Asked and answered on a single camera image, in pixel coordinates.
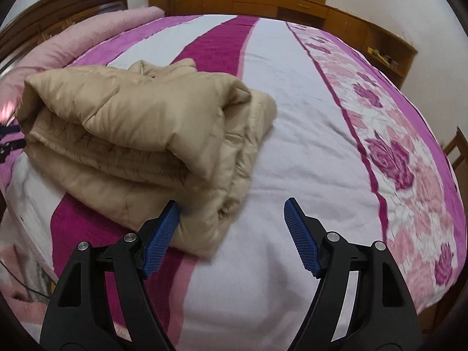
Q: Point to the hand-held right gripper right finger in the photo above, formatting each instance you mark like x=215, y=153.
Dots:
x=301, y=237

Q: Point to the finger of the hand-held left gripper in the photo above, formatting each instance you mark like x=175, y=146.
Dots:
x=8, y=146

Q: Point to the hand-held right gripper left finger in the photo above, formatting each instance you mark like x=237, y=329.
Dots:
x=162, y=241

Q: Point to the beige puffer jacket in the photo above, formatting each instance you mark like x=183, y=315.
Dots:
x=128, y=128

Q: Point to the floral striped bed sheet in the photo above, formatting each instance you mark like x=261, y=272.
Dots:
x=299, y=135

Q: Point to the pink rolled quilt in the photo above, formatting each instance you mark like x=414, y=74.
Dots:
x=91, y=33

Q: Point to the dark wooden headboard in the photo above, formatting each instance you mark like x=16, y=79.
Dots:
x=55, y=11

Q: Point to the wooden chair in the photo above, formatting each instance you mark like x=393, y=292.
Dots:
x=455, y=150

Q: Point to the small yellow object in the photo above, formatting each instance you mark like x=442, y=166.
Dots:
x=376, y=53

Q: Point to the wooden cabinet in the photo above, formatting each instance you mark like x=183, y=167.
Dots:
x=256, y=0

